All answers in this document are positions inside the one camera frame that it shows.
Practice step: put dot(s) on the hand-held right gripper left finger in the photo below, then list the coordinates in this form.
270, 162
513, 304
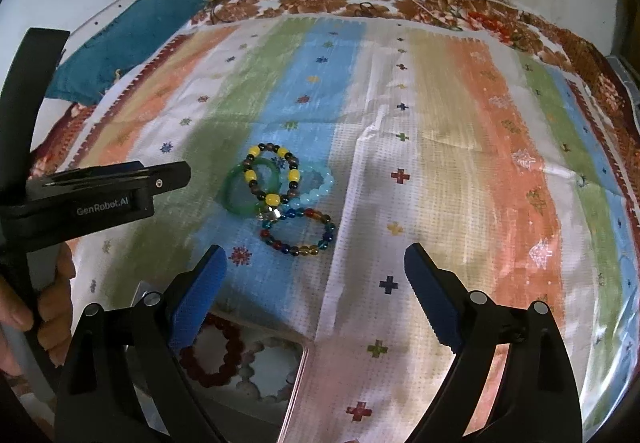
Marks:
197, 298

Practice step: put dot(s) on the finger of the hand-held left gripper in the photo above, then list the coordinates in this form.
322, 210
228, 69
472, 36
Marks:
165, 175

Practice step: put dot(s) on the green jade bangle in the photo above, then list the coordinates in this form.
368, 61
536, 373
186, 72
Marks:
229, 193

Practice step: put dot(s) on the white bed frame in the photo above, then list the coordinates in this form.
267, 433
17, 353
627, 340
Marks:
107, 8

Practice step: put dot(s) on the teal pillow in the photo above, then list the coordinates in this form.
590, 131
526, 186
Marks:
135, 38

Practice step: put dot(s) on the silver metal tin box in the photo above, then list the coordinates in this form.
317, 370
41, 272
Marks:
272, 370

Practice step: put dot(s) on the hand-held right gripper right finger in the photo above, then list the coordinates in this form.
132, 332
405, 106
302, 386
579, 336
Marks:
432, 303

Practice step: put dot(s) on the striped woven mat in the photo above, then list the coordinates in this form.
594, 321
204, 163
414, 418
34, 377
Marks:
450, 148

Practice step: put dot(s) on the person's left hand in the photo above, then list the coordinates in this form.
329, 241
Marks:
55, 308

